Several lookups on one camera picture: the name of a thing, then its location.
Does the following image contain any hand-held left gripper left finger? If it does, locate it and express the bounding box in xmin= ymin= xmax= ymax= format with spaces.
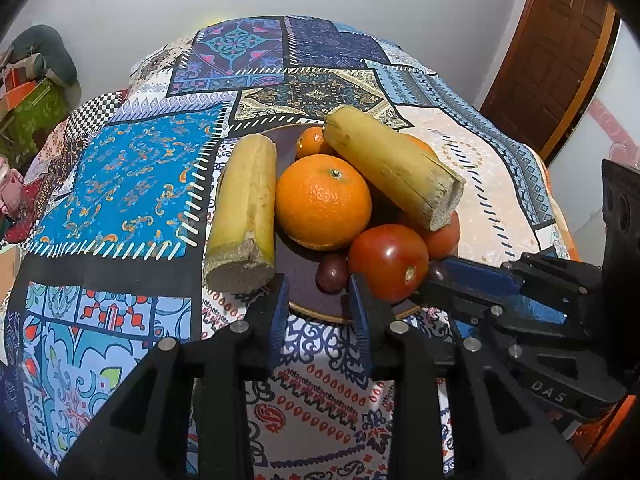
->
xmin=59 ymin=272 xmax=291 ymax=480

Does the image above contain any small orange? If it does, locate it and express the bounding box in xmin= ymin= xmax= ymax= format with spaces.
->
xmin=295 ymin=126 xmax=333 ymax=161

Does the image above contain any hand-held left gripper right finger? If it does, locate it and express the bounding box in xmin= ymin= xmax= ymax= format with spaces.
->
xmin=348 ymin=274 xmax=586 ymax=480

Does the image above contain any orange box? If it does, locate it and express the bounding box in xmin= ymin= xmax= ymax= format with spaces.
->
xmin=0 ymin=67 xmax=48 ymax=111

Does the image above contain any red tomato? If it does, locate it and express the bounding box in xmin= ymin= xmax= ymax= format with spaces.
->
xmin=422 ymin=210 xmax=461 ymax=261
xmin=348 ymin=224 xmax=430 ymax=303

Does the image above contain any patchwork printed blanket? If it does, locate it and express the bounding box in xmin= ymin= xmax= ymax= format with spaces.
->
xmin=0 ymin=15 xmax=581 ymax=480

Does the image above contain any brown wooden door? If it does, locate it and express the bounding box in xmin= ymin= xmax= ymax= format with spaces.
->
xmin=480 ymin=0 xmax=621 ymax=163

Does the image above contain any white cabinet with pink print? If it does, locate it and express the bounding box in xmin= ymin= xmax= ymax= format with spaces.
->
xmin=547 ymin=22 xmax=640 ymax=261

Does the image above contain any green printed cloth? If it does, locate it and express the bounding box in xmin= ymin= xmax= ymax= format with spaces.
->
xmin=0 ymin=77 xmax=71 ymax=168

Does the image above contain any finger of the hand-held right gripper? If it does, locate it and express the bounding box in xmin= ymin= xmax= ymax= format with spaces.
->
xmin=442 ymin=253 xmax=604 ymax=317
xmin=419 ymin=279 xmax=629 ymax=422

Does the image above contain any grey-green cushion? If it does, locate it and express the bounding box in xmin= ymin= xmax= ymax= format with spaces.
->
xmin=10 ymin=25 xmax=81 ymax=88

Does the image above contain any large orange with green stem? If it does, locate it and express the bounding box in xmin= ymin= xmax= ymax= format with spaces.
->
xmin=275 ymin=154 xmax=373 ymax=252

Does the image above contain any dark purple round plate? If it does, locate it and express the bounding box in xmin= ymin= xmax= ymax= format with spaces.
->
xmin=252 ymin=122 xmax=461 ymax=322

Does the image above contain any yellow banana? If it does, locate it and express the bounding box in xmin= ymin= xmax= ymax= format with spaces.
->
xmin=322 ymin=105 xmax=466 ymax=232
xmin=202 ymin=135 xmax=278 ymax=295

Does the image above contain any pink soft item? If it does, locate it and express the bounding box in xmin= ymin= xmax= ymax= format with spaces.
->
xmin=0 ymin=155 xmax=26 ymax=221

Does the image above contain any tan cardboard piece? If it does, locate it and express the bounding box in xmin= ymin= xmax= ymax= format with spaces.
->
xmin=0 ymin=247 xmax=23 ymax=311

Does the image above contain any orange with sticker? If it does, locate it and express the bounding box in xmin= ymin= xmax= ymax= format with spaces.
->
xmin=402 ymin=132 xmax=438 ymax=158

